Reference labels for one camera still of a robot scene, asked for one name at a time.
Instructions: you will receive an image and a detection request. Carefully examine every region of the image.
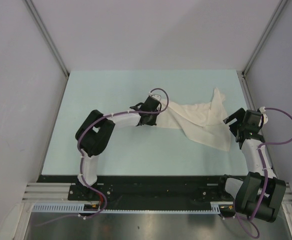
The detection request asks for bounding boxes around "white cloth napkin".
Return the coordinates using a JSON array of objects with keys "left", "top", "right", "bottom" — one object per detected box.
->
[{"left": 156, "top": 88, "right": 231, "bottom": 152}]

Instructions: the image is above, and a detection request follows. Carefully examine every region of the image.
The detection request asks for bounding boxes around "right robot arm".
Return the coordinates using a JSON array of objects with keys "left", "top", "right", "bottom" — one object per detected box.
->
[{"left": 216, "top": 108, "right": 286, "bottom": 223}]

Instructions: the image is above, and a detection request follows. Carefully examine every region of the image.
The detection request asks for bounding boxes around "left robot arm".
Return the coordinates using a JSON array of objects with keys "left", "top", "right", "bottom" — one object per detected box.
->
[{"left": 75, "top": 96, "right": 167, "bottom": 200}]

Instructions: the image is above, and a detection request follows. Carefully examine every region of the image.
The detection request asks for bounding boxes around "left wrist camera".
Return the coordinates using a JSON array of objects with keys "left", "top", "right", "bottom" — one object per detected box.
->
[{"left": 148, "top": 92, "right": 162, "bottom": 102}]

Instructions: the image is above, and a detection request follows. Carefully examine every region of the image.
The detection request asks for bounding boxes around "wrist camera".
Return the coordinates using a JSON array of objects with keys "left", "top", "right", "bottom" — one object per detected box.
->
[
  {"left": 258, "top": 106, "right": 269, "bottom": 124},
  {"left": 148, "top": 92, "right": 162, "bottom": 102}
]

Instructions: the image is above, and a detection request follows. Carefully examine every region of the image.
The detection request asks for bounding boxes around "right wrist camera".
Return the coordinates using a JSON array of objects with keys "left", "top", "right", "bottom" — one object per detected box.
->
[{"left": 258, "top": 106, "right": 269, "bottom": 124}]

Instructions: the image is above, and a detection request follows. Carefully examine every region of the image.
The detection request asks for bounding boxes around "right side aluminium rail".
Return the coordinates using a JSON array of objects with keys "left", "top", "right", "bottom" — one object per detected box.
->
[{"left": 240, "top": 73, "right": 258, "bottom": 110}]

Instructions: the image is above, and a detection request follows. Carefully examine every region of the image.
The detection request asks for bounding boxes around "aluminium rail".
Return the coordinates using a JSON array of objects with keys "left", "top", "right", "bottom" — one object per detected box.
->
[
  {"left": 240, "top": 73, "right": 258, "bottom": 110},
  {"left": 22, "top": 182, "right": 292, "bottom": 203}
]

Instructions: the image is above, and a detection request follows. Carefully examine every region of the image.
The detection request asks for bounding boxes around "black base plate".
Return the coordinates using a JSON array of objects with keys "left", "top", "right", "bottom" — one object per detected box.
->
[{"left": 37, "top": 175, "right": 233, "bottom": 213}]

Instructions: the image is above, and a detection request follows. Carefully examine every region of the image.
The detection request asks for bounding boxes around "right aluminium corner post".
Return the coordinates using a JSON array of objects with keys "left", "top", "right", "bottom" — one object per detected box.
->
[{"left": 241, "top": 0, "right": 290, "bottom": 78}]

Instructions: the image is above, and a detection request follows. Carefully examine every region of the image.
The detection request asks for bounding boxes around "aluminium corner post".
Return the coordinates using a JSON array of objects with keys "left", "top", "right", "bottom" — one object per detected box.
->
[
  {"left": 22, "top": 0, "right": 70, "bottom": 79},
  {"left": 241, "top": 0, "right": 290, "bottom": 78}
]

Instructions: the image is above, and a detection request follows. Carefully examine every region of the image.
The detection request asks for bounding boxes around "white slotted cable duct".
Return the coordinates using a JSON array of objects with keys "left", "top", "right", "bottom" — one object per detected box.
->
[{"left": 32, "top": 201, "right": 223, "bottom": 215}]

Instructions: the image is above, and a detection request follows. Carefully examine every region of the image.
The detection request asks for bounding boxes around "front aluminium rail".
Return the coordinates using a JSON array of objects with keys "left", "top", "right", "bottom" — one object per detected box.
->
[{"left": 22, "top": 182, "right": 292, "bottom": 203}]

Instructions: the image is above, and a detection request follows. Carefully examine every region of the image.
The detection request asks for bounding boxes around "left aluminium corner post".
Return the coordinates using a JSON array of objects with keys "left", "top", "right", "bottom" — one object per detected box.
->
[{"left": 22, "top": 0, "right": 70, "bottom": 79}]

